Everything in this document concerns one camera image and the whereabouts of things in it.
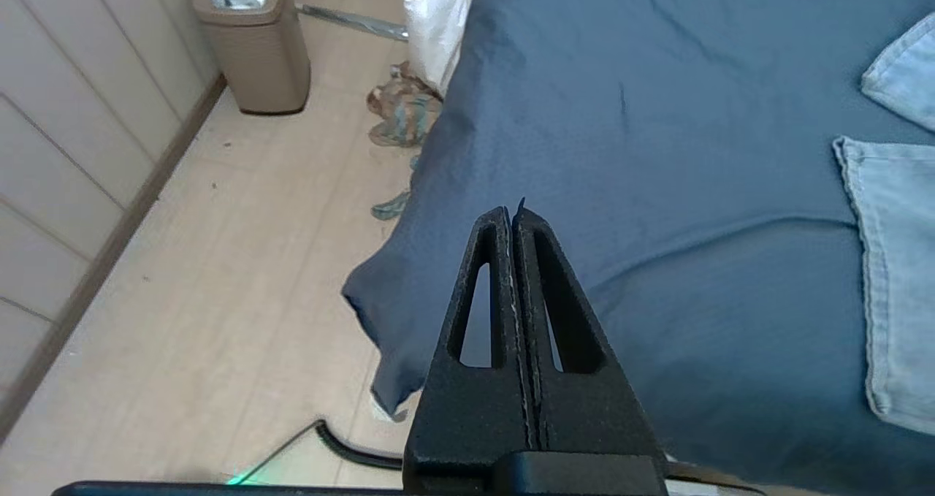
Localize brown metal trash bin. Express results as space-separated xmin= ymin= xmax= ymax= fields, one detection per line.
xmin=192 ymin=0 xmax=311 ymax=115

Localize thin metal bar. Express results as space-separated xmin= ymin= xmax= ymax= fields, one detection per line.
xmin=296 ymin=3 xmax=410 ymax=42

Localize dark blue bed sheet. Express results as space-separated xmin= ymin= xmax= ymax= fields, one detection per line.
xmin=342 ymin=0 xmax=935 ymax=496

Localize light blue denim shorts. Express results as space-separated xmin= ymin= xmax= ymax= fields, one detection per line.
xmin=833 ymin=10 xmax=935 ymax=438

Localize brown teal patterned cloth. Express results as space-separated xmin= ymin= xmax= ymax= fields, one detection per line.
xmin=365 ymin=61 xmax=444 ymax=148

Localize thick black floor cable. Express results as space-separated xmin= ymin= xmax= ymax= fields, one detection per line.
xmin=314 ymin=419 xmax=407 ymax=472

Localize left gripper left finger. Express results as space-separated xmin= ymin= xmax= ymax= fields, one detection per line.
xmin=405 ymin=206 xmax=538 ymax=449

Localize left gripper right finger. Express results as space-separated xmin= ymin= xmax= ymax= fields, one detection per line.
xmin=515 ymin=198 xmax=662 ymax=453

